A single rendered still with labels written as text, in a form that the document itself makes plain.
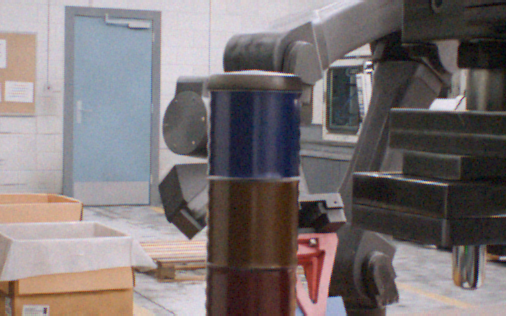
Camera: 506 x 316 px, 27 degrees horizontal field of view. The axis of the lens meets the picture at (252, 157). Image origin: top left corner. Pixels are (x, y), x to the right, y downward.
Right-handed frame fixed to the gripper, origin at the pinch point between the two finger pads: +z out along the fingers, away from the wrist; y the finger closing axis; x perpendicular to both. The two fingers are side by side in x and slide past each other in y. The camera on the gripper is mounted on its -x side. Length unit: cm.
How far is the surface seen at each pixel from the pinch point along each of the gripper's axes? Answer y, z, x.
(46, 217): -338, -160, 97
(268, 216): 43, 9, -28
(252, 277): 42, 11, -29
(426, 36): 32.2, -7.4, -6.6
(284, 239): 42, 9, -28
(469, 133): 32.4, -0.2, -6.4
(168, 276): -520, -192, 235
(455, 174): 31.2, 1.9, -7.5
